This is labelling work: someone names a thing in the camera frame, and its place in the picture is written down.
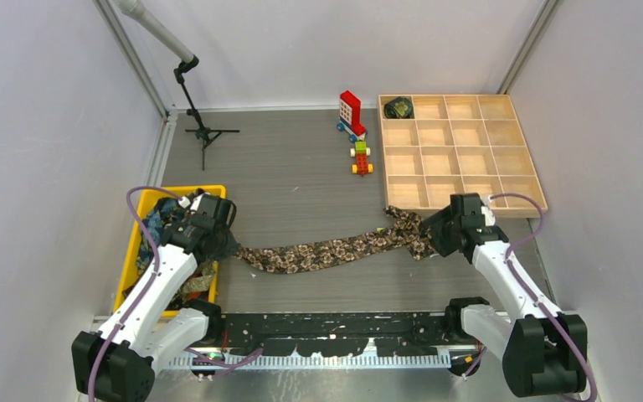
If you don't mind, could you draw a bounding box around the yellow plastic bin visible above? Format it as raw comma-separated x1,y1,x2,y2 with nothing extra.
112,184,228,312

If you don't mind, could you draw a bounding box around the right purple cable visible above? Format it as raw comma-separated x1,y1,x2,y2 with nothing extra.
461,193,600,402

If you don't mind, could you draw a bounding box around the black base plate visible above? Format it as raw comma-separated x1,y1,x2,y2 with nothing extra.
193,312,479,358

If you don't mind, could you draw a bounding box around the purple cable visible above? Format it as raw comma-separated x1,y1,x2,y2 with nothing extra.
461,193,600,402
87,185,265,402

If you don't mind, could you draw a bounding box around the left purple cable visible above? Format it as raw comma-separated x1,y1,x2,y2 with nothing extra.
87,185,265,402

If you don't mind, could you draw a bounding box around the pile of ties in bin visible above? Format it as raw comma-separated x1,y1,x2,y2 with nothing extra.
126,188,219,317

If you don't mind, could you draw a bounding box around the red yellow toy block car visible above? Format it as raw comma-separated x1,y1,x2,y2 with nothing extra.
350,141,373,176

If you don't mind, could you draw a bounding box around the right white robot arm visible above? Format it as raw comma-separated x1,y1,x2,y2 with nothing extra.
423,193,598,401

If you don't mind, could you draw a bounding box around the wooden compartment tray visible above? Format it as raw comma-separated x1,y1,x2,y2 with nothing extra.
378,94,548,218

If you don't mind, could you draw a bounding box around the black microphone stand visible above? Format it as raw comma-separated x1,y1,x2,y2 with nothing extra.
173,55,240,171

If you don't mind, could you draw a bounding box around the red white toy block tower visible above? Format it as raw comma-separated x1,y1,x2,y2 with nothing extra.
337,90,368,143

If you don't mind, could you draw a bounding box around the aluminium frame rail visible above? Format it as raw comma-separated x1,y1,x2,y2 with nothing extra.
84,310,590,352

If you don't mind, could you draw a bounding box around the brown floral tie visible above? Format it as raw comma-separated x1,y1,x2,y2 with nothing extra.
234,205,436,275

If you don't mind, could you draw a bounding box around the grey microphone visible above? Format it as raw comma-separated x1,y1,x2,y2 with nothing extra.
115,0,198,64

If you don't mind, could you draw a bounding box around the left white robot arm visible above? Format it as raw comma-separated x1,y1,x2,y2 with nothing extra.
71,189,238,401

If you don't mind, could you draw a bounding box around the rolled dark green tie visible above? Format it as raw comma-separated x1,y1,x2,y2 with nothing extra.
383,96,414,120

